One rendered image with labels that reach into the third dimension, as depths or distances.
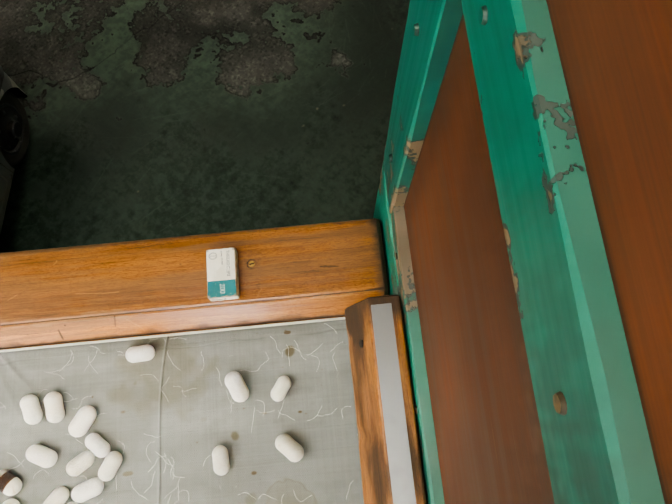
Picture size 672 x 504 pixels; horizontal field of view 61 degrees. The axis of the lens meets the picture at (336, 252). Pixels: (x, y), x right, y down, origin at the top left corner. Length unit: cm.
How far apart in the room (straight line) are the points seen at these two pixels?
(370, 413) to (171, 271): 30
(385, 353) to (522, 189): 38
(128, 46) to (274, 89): 46
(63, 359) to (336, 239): 37
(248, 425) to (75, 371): 22
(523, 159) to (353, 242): 50
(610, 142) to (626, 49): 3
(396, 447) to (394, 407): 4
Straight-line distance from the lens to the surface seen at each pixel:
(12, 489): 78
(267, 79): 173
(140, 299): 73
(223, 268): 69
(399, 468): 59
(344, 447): 71
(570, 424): 22
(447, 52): 38
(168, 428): 73
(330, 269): 70
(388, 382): 59
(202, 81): 176
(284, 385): 69
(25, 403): 78
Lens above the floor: 144
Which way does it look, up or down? 74 degrees down
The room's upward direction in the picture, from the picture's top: 1 degrees counter-clockwise
